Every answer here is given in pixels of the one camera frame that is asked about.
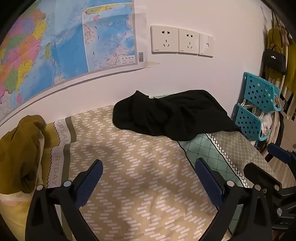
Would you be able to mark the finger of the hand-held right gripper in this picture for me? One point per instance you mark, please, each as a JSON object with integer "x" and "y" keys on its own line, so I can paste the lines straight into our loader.
{"x": 278, "y": 151}
{"x": 259, "y": 175}

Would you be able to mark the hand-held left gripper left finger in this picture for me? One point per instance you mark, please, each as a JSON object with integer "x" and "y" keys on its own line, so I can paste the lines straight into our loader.
{"x": 89, "y": 183}

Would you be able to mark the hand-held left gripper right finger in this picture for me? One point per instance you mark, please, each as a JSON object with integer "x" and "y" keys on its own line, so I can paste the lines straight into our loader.
{"x": 209, "y": 183}

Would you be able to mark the black garment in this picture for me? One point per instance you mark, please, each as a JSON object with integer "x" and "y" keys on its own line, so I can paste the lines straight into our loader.
{"x": 173, "y": 115}

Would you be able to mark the teal perforated basket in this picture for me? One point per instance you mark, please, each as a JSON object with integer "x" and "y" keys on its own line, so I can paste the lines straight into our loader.
{"x": 256, "y": 90}
{"x": 246, "y": 121}

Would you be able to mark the patchwork patterned bed cover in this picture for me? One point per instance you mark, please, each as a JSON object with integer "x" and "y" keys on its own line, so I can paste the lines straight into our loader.
{"x": 138, "y": 173}

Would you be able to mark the olive garment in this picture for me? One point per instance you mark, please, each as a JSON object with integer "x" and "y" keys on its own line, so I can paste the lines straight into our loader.
{"x": 18, "y": 157}

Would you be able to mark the cream folded garment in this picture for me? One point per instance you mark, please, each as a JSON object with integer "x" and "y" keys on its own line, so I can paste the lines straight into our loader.
{"x": 10, "y": 203}

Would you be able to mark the black handbag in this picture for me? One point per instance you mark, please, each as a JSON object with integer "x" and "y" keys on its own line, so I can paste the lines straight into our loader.
{"x": 274, "y": 60}

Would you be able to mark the mustard hanging garment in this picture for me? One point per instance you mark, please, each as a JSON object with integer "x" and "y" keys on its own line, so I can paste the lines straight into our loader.
{"x": 275, "y": 37}

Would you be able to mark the colourful wall map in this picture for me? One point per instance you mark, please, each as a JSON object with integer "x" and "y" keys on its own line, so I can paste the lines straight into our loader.
{"x": 69, "y": 46}

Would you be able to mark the white wall socket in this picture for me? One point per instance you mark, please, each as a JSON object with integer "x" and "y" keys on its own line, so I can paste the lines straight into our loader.
{"x": 164, "y": 39}
{"x": 189, "y": 41}

